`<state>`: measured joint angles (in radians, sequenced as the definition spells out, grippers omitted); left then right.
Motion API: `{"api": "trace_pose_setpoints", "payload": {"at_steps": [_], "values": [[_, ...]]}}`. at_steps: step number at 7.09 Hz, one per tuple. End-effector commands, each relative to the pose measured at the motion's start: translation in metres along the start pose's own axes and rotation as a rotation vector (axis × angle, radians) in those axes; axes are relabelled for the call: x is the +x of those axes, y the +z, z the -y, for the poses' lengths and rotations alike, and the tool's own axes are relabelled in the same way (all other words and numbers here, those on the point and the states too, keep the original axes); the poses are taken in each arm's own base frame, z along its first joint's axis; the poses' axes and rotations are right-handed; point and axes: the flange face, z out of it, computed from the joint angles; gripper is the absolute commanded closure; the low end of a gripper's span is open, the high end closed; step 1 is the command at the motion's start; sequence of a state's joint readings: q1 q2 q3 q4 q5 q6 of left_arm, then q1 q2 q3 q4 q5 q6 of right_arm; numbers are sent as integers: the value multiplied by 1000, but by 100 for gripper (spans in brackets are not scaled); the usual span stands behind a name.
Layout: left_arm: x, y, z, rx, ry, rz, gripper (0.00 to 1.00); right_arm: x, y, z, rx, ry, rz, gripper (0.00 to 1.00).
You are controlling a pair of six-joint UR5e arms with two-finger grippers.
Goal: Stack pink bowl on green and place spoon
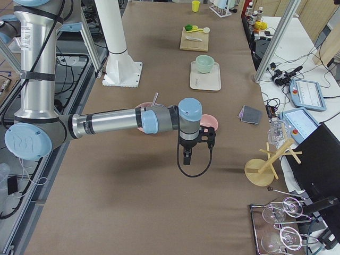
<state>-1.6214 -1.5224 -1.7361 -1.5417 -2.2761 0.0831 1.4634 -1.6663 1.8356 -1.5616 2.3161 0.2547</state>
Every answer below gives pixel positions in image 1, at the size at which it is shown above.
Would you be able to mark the black monitor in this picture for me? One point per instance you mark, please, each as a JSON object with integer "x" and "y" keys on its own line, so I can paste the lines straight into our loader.
{"x": 318, "y": 172}

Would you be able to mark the yellow cup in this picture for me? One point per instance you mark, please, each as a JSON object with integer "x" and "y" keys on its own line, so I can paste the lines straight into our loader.
{"x": 195, "y": 5}

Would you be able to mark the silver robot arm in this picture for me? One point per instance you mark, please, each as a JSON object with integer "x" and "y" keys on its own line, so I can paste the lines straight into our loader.
{"x": 38, "y": 128}

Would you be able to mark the folded grey cloth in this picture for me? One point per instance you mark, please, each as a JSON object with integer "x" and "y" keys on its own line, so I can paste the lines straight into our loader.
{"x": 250, "y": 115}

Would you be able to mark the upper teach pendant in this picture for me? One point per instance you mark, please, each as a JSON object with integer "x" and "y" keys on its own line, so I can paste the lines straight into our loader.
{"x": 307, "y": 94}

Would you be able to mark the wooden cutting board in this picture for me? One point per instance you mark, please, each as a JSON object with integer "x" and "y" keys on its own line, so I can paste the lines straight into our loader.
{"x": 194, "y": 41}

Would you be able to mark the small pink bowl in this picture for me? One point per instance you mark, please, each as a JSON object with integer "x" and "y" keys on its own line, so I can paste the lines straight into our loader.
{"x": 209, "y": 121}

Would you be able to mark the white dish rack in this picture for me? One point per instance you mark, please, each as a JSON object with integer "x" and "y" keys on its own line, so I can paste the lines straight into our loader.
{"x": 222, "y": 7}

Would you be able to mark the wine glass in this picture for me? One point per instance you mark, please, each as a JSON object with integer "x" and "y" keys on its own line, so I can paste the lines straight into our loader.
{"x": 277, "y": 212}
{"x": 284, "y": 241}

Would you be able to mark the aluminium frame post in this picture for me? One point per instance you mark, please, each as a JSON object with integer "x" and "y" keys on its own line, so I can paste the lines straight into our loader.
{"x": 280, "y": 31}

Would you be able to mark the green lime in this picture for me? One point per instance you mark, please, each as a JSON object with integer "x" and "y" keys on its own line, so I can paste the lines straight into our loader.
{"x": 188, "y": 27}

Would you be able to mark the large pink ice bowl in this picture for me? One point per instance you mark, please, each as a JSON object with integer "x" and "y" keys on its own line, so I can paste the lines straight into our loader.
{"x": 143, "y": 106}

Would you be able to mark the teach pendant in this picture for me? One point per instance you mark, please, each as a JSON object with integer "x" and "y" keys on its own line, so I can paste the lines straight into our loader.
{"x": 300, "y": 123}
{"x": 307, "y": 94}

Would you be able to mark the wooden mug tree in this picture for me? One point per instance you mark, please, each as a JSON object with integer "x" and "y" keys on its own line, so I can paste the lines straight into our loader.
{"x": 261, "y": 172}

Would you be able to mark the upper wine glass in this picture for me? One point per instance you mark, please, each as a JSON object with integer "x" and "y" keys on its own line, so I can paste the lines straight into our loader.
{"x": 277, "y": 212}

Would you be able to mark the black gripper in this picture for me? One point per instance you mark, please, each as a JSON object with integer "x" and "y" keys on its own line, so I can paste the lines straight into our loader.
{"x": 187, "y": 144}

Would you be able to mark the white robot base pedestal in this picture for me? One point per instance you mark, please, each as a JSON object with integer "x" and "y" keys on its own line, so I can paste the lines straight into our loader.
{"x": 121, "y": 69}

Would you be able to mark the mint green bowl stack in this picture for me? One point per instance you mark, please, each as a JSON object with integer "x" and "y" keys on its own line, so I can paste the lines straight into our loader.
{"x": 204, "y": 63}

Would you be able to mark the wire glass rack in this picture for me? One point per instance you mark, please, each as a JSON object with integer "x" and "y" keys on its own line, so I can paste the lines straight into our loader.
{"x": 275, "y": 230}

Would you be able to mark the cream rabbit tray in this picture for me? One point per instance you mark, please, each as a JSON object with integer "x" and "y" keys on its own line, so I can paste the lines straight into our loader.
{"x": 205, "y": 81}

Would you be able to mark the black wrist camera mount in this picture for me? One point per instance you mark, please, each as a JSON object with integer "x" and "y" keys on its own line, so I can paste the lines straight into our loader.
{"x": 207, "y": 135}

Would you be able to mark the lower wine glass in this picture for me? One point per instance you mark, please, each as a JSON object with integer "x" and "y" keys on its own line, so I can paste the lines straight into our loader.
{"x": 284, "y": 241}

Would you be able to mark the lower teach pendant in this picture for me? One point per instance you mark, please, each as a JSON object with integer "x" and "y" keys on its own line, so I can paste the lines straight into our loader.
{"x": 300, "y": 123}

